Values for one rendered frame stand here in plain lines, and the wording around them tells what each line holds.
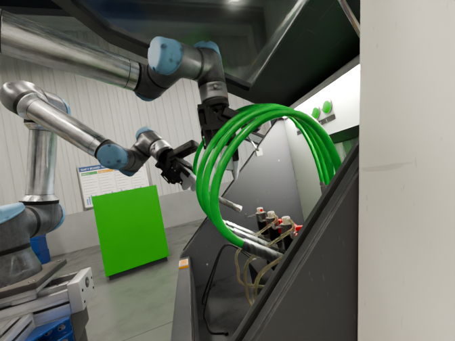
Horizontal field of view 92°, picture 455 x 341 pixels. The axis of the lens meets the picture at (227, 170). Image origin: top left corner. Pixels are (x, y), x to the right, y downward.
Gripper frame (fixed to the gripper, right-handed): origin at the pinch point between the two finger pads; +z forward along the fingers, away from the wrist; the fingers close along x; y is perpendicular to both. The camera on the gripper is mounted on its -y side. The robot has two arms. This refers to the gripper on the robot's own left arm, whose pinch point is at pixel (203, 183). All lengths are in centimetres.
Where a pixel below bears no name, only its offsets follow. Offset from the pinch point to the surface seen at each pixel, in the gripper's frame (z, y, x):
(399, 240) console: 39, -19, 33
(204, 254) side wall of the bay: 8.1, 26.3, -18.4
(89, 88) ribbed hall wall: -662, 117, -286
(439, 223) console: 40, -22, 36
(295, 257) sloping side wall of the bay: 33.9, -11.1, 31.9
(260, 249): 29.6, -6.5, 25.5
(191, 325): 27.4, 17.4, 18.4
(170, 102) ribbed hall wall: -538, 18, -449
